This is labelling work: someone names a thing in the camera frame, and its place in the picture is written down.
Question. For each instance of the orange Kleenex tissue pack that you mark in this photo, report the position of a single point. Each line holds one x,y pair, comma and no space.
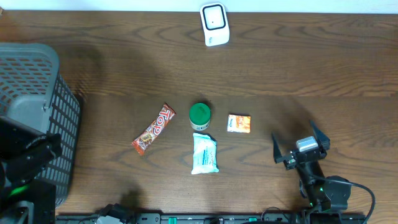
238,124

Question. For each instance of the teal wet wipes pack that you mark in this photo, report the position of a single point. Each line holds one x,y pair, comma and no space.
204,154

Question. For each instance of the white barcode scanner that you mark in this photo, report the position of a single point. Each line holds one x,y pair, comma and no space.
215,24

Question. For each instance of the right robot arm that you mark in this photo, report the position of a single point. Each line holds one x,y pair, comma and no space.
327,196

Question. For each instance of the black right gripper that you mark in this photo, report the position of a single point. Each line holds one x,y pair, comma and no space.
290,163

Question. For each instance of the grey plastic basket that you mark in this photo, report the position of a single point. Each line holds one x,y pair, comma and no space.
34,93

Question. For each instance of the black mounting rail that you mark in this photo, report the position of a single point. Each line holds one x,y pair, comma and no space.
156,218

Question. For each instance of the red Top chocolate bar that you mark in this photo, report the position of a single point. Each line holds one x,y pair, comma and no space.
143,141

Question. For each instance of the green lid jar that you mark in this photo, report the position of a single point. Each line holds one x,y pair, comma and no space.
199,116

